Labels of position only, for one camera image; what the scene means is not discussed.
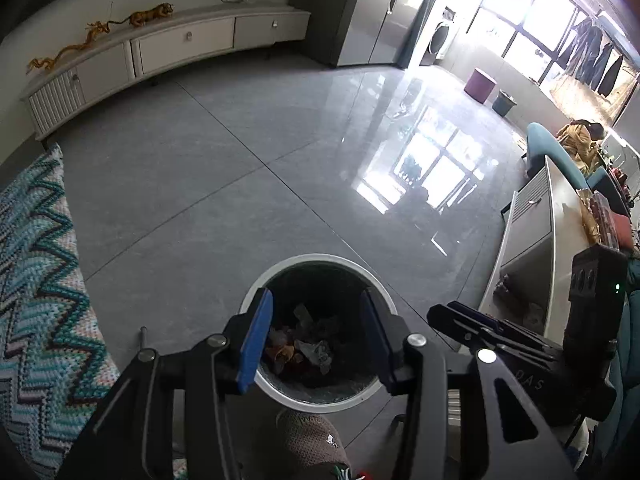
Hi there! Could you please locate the dark hanging jacket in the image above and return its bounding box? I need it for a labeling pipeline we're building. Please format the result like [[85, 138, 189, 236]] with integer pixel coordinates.
[[562, 15, 607, 84], [595, 42, 627, 98]]

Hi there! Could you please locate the dark gold foil wrapper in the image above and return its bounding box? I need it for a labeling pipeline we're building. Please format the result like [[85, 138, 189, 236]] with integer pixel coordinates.
[[263, 327, 307, 365]]

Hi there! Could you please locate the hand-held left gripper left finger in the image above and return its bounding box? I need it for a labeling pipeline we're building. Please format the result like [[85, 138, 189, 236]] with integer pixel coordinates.
[[57, 287, 274, 480]]

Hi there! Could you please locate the white washing machine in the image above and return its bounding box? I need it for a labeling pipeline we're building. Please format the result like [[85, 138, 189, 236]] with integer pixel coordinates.
[[426, 7, 461, 62]]

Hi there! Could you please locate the grey coffee table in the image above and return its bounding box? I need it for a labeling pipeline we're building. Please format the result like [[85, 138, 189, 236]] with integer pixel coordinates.
[[477, 155, 627, 347]]

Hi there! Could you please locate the clear plastic wrapper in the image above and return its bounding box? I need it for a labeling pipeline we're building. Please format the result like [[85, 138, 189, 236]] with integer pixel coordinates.
[[292, 303, 341, 341]]

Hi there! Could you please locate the gold packet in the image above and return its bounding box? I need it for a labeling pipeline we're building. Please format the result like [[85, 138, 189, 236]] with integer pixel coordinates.
[[577, 188, 602, 247]]

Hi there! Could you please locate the white television cabinet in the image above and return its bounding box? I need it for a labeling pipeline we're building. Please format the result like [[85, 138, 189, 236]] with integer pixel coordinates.
[[20, 3, 312, 144]]

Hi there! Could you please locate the golden dragon figurine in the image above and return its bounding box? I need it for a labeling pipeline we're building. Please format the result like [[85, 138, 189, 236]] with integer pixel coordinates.
[[26, 40, 94, 75], [85, 18, 132, 44]]

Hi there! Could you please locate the teal chair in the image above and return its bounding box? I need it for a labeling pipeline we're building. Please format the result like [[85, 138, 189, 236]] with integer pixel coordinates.
[[524, 122, 589, 189]]

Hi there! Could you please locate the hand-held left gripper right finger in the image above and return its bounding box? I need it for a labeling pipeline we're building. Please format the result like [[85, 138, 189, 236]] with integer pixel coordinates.
[[360, 287, 576, 480]]

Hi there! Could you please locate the white round trash bin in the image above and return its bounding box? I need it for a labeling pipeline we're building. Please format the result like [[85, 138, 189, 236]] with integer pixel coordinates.
[[237, 253, 399, 414]]

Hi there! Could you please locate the red box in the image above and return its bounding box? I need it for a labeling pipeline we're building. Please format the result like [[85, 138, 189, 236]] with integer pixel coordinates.
[[590, 194, 634, 252]]

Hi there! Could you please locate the large window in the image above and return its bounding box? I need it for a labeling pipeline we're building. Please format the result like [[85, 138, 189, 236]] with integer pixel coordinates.
[[469, 0, 592, 82]]

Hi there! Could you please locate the grey refrigerator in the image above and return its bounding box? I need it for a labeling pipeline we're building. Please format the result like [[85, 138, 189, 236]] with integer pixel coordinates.
[[290, 0, 444, 69]]

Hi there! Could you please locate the purple round stool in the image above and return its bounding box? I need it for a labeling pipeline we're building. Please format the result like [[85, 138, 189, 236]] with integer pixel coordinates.
[[463, 67, 496, 104]]

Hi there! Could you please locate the teal bucket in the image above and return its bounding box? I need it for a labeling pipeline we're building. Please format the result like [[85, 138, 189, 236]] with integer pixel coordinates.
[[491, 88, 519, 117]]

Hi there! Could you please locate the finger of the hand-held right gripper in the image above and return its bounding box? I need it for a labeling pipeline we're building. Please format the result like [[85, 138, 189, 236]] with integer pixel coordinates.
[[447, 301, 565, 357], [427, 303, 557, 367]]

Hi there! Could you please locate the golden tiger figurine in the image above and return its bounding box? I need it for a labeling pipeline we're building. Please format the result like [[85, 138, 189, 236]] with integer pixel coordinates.
[[128, 3, 176, 27]]

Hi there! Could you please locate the brown knit shoe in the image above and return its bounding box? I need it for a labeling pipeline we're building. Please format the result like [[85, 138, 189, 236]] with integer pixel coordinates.
[[274, 407, 352, 480]]

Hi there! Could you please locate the zigzag patterned teal rug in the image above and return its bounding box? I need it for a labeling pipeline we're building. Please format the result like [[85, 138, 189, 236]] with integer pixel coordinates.
[[0, 142, 197, 480]]

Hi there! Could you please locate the clear plastic bag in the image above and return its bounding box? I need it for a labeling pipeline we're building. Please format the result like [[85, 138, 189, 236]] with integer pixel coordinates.
[[295, 339, 335, 375]]

